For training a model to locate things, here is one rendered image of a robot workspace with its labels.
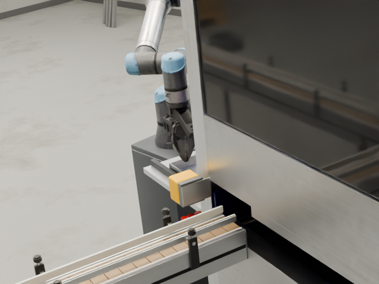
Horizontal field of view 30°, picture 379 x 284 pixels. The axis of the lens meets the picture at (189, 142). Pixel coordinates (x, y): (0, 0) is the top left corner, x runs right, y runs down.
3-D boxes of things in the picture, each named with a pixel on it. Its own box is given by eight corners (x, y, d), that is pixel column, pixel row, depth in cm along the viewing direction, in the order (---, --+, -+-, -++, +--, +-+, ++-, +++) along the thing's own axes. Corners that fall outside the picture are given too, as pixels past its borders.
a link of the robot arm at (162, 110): (159, 112, 283) (156, 80, 278) (193, 111, 281) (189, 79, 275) (153, 124, 273) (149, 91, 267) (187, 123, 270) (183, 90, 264)
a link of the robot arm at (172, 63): (187, 49, 225) (181, 57, 217) (190, 82, 229) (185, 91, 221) (163, 50, 226) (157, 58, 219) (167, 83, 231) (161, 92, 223)
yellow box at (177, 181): (205, 200, 197) (203, 177, 194) (183, 208, 194) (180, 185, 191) (191, 190, 203) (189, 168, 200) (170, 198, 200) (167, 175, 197)
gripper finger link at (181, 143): (179, 157, 239) (176, 132, 235) (188, 163, 234) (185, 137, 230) (171, 160, 237) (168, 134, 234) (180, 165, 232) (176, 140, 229)
